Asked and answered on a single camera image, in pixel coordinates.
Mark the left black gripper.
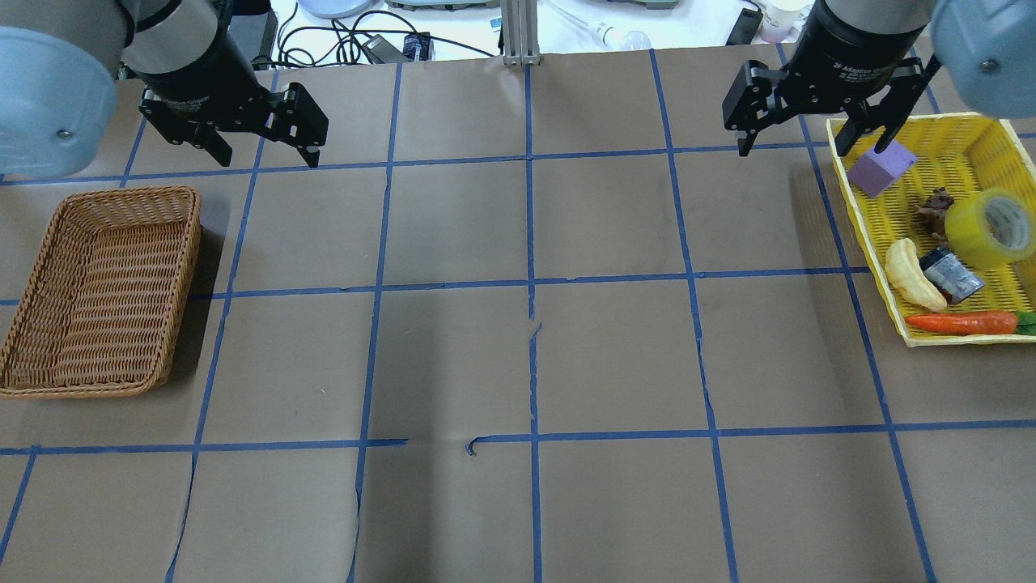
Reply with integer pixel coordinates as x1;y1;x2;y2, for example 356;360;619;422
139;32;329;168

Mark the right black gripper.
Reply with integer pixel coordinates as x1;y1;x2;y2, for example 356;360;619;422
723;12;942;156

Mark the yellow tape roll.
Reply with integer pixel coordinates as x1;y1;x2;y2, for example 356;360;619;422
944;188;1035;270

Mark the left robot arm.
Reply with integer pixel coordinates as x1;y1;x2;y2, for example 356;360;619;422
1;1;329;178

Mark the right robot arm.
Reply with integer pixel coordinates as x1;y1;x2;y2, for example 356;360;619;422
721;1;1035;156

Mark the purple foam cube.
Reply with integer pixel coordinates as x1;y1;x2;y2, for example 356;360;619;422
847;140;919;198

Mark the black power adapter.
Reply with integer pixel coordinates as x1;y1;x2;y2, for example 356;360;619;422
359;32;433;64

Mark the brown toy figure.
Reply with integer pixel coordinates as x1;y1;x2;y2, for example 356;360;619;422
915;187;955;242

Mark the yellow toy banana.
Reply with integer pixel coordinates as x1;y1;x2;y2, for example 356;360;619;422
884;237;949;313

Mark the clear plastic bottle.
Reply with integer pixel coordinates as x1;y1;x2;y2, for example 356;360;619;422
543;1;652;51

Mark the small dark can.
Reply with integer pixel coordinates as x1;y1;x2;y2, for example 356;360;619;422
919;246;987;305

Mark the yellow plastic basket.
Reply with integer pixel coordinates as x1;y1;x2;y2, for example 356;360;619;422
826;113;1036;347

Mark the brown wicker basket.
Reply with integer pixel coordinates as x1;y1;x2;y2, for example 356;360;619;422
1;185;202;401

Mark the orange toy carrot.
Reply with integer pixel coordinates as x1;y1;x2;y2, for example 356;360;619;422
904;310;1035;336

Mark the black cable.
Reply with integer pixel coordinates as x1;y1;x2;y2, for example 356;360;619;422
253;0;496;69

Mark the aluminium frame post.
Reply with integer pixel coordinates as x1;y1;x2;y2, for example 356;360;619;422
499;0;541;67

